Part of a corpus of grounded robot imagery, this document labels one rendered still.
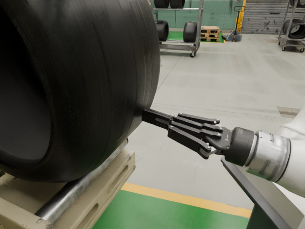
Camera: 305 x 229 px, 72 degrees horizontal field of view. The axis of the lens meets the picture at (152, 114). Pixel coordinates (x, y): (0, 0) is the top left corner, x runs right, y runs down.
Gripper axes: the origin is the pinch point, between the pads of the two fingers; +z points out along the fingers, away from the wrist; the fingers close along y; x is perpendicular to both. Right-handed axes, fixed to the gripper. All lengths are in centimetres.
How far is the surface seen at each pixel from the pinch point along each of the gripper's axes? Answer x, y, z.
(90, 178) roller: 18.1, 8.9, 12.3
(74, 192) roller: 17.7, 14.3, 12.6
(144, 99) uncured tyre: -4.8, 1.8, 2.9
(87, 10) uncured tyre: -21.7, 13.3, 7.9
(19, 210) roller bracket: 14.6, 24.4, 17.0
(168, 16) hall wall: 93, -1063, 367
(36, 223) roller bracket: 13.8, 25.1, 11.7
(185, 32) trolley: 64, -518, 127
